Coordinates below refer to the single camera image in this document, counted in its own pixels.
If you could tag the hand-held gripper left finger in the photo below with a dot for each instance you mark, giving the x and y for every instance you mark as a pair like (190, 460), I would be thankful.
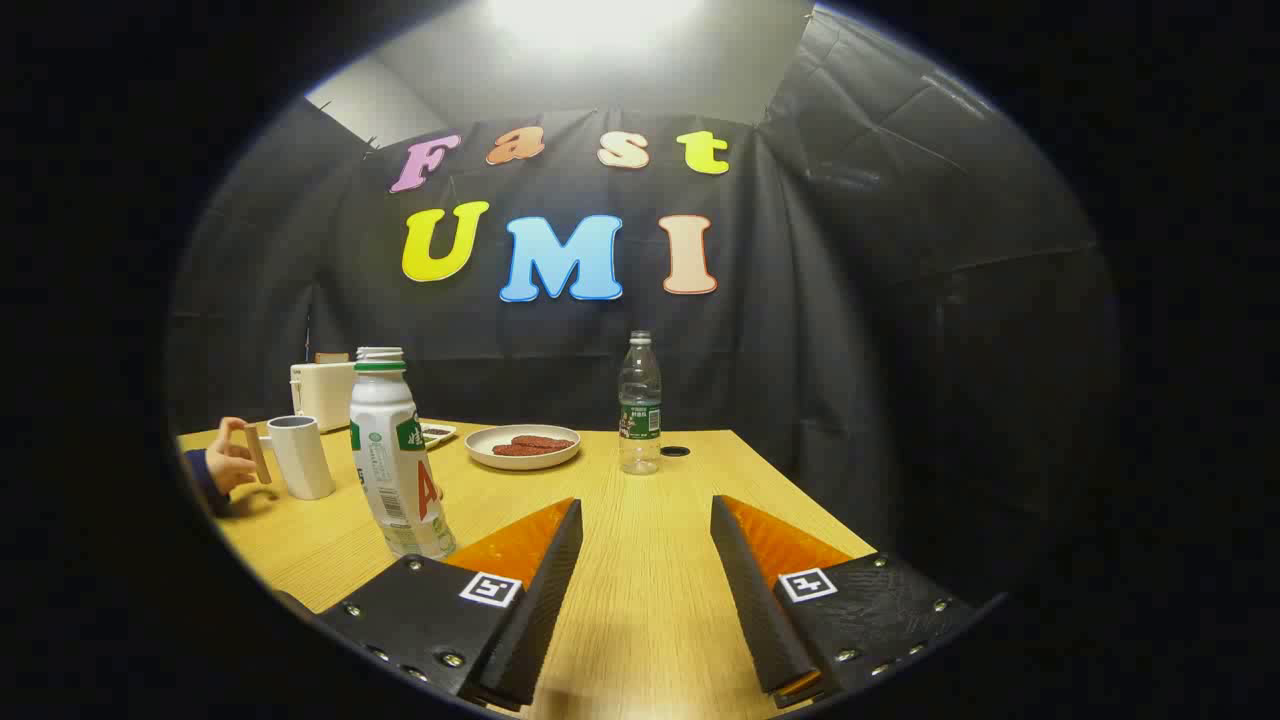
(545, 610)

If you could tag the wooden table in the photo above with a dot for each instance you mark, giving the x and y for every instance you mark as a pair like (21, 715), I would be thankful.
(640, 540)

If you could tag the white juice bottle green label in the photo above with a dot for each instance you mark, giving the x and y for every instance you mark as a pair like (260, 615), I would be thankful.
(390, 470)

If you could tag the red dried meat slice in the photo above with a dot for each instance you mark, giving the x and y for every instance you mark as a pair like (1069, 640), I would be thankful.
(520, 451)
(545, 440)

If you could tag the white divided dish with beans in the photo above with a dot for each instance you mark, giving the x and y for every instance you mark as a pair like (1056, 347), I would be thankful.
(438, 433)

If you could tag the white toaster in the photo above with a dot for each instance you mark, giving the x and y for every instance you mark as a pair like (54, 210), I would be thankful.
(325, 395)

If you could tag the clear plastic water bottle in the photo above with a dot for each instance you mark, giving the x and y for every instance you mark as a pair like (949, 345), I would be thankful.
(640, 410)

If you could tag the black backdrop cloth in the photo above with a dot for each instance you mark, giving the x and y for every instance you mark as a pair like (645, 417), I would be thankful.
(800, 350)

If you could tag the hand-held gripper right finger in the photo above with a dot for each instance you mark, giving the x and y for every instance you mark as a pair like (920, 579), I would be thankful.
(755, 610)

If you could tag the white round plate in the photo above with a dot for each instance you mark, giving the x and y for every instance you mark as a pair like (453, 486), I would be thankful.
(485, 452)

